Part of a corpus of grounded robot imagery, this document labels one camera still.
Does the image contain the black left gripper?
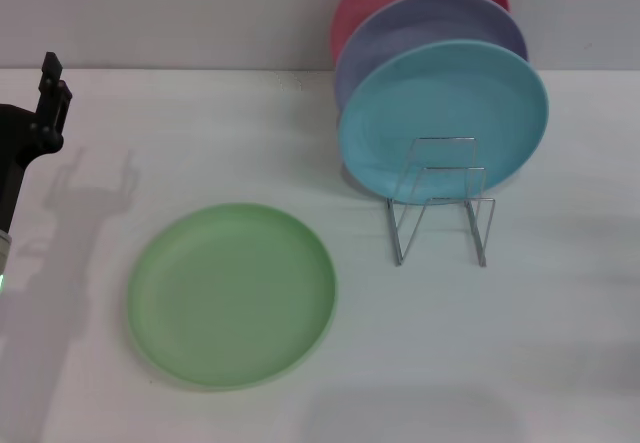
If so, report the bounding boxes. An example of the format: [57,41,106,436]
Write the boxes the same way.
[0,51,74,234]

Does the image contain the green plastic plate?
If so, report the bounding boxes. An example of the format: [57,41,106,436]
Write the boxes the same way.
[126,201,339,393]

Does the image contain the purple plastic plate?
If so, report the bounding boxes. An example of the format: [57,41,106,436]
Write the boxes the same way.
[333,0,530,114]

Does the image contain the light blue plastic plate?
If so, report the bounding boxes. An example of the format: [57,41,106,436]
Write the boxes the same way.
[337,38,550,207]

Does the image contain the chrome wire plate rack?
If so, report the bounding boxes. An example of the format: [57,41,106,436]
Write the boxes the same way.
[385,135,497,268]

